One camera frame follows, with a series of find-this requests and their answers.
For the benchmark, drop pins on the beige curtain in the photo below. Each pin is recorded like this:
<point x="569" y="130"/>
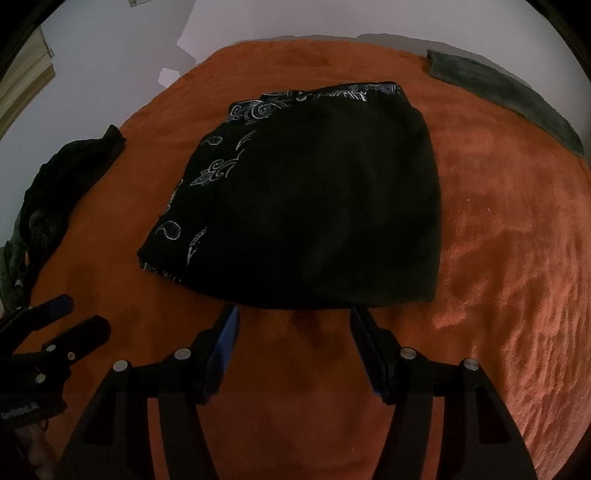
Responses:
<point x="23" y="83"/>

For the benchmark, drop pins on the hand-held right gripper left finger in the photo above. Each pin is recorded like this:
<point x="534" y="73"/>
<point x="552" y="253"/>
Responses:
<point x="226" y="341"/>

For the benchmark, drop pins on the grey folded cloth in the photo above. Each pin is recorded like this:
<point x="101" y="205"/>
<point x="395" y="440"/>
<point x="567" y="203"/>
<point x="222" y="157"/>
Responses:
<point x="498" y="87"/>

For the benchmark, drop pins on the orange blanket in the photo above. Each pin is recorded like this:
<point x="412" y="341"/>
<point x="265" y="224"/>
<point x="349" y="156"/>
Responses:
<point x="508" y="277"/>

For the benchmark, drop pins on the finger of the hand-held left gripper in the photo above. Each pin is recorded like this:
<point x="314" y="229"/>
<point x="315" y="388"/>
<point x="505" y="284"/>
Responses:
<point x="57" y="305"/>
<point x="87" y="332"/>

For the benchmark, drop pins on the person's left forearm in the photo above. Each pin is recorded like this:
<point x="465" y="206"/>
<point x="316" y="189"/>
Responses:
<point x="30" y="445"/>

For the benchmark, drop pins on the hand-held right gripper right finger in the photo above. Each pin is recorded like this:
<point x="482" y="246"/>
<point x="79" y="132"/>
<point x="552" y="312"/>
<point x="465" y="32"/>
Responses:
<point x="369" y="346"/>

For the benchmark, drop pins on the dark crumpled garment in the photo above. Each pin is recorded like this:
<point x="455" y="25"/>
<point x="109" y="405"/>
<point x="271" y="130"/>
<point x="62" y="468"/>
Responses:
<point x="64" y="170"/>

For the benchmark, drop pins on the black paisley garment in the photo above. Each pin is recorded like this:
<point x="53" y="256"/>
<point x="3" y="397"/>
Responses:
<point x="323" y="207"/>

